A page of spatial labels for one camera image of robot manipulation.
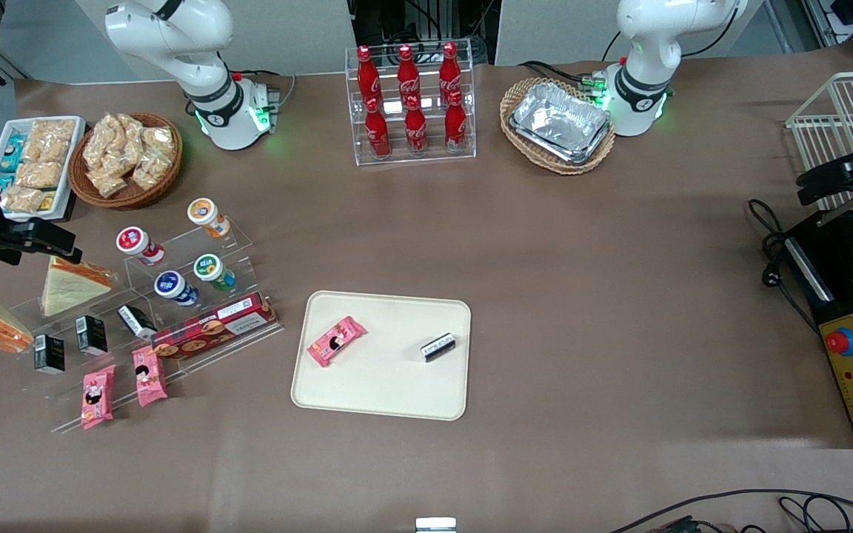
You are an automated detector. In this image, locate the white rectangular snack tray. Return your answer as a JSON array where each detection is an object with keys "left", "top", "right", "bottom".
[{"left": 0, "top": 116, "right": 87, "bottom": 223}]

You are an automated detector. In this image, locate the aluminium foil tray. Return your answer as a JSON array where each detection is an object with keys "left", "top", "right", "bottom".
[
  {"left": 513, "top": 81, "right": 611, "bottom": 152},
  {"left": 509, "top": 118, "right": 612, "bottom": 165}
]

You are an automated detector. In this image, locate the beige serving tray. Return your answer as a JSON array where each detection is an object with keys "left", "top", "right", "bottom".
[{"left": 291, "top": 290, "right": 472, "bottom": 421}]

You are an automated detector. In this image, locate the beige cracker packet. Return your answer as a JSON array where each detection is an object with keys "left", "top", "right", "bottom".
[
  {"left": 16, "top": 161, "right": 64, "bottom": 190},
  {"left": 0, "top": 185, "right": 46, "bottom": 214},
  {"left": 23, "top": 137, "right": 72, "bottom": 164},
  {"left": 30, "top": 118, "right": 77, "bottom": 143}
]

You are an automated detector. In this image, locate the black tabletop machine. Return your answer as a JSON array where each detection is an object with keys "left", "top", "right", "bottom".
[{"left": 782, "top": 209, "right": 853, "bottom": 450}]

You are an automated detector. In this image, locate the red lid yogurt cup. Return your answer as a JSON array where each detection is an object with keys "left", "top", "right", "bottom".
[{"left": 116, "top": 227, "right": 166, "bottom": 266}]

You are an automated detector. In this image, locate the clear bag of crackers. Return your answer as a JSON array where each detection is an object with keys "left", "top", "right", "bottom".
[
  {"left": 133, "top": 152, "right": 173, "bottom": 191},
  {"left": 119, "top": 137, "right": 146, "bottom": 175},
  {"left": 87, "top": 167, "right": 131, "bottom": 198},
  {"left": 84, "top": 118, "right": 120, "bottom": 170},
  {"left": 141, "top": 126, "right": 175, "bottom": 160},
  {"left": 104, "top": 113, "right": 144, "bottom": 147}
]

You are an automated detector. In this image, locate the small black box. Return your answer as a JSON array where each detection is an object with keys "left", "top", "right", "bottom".
[
  {"left": 34, "top": 335, "right": 66, "bottom": 373},
  {"left": 421, "top": 333, "right": 457, "bottom": 363},
  {"left": 76, "top": 315, "right": 108, "bottom": 356},
  {"left": 118, "top": 304, "right": 158, "bottom": 340}
]

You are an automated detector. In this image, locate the blue lid yogurt cup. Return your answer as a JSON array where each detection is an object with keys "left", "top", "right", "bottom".
[{"left": 155, "top": 271, "right": 200, "bottom": 307}]

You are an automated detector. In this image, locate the round wicker basket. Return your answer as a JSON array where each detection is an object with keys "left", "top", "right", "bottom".
[{"left": 67, "top": 113, "right": 183, "bottom": 209}]

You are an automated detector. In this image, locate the clear acrylic tiered stand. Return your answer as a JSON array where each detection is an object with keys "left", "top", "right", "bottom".
[{"left": 23, "top": 221, "right": 284, "bottom": 434}]

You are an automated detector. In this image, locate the orange lid yogurt cup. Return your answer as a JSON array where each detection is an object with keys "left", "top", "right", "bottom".
[{"left": 187, "top": 198, "right": 231, "bottom": 238}]

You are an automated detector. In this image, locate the pink snack packet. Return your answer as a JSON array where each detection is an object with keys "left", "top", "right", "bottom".
[
  {"left": 81, "top": 365, "right": 116, "bottom": 430},
  {"left": 307, "top": 316, "right": 368, "bottom": 368},
  {"left": 133, "top": 346, "right": 168, "bottom": 407}
]

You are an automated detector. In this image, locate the green lid yogurt cup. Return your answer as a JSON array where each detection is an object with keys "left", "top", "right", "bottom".
[{"left": 193, "top": 254, "right": 236, "bottom": 291}]

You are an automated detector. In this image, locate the red tartan cookie box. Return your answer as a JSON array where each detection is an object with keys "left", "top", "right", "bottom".
[{"left": 151, "top": 292, "right": 278, "bottom": 361}]

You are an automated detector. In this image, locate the oval wicker basket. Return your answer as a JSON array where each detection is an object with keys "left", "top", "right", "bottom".
[{"left": 501, "top": 78, "right": 616, "bottom": 175}]

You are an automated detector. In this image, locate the red cola bottle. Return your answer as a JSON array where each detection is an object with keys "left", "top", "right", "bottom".
[
  {"left": 397, "top": 44, "right": 421, "bottom": 103},
  {"left": 356, "top": 46, "right": 383, "bottom": 104},
  {"left": 364, "top": 98, "right": 392, "bottom": 158},
  {"left": 439, "top": 42, "right": 463, "bottom": 97},
  {"left": 404, "top": 96, "right": 428, "bottom": 156},
  {"left": 444, "top": 91, "right": 467, "bottom": 152}
]

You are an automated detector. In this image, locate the clear acrylic bottle rack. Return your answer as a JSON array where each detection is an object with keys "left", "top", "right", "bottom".
[{"left": 345, "top": 38, "right": 477, "bottom": 167}]

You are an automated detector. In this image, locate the white wire basket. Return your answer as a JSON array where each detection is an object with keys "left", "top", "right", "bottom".
[{"left": 786, "top": 70, "right": 853, "bottom": 215}]

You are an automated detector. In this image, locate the black power cable with plug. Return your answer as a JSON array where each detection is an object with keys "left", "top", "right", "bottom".
[{"left": 749, "top": 198, "right": 820, "bottom": 334}]

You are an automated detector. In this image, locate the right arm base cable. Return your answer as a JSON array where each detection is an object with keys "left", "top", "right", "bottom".
[{"left": 230, "top": 68, "right": 298, "bottom": 112}]

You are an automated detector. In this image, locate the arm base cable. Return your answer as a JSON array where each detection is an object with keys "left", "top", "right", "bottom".
[
  {"left": 230, "top": 68, "right": 298, "bottom": 112},
  {"left": 519, "top": 59, "right": 605, "bottom": 93}
]

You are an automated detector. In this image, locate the left arm base cable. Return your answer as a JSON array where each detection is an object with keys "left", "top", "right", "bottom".
[{"left": 519, "top": 59, "right": 605, "bottom": 93}]

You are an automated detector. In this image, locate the long black cable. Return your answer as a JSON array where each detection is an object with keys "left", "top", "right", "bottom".
[{"left": 608, "top": 488, "right": 853, "bottom": 533}]

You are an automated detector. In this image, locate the coiled black cable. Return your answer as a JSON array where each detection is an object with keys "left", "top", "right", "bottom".
[{"left": 778, "top": 495, "right": 853, "bottom": 533}]

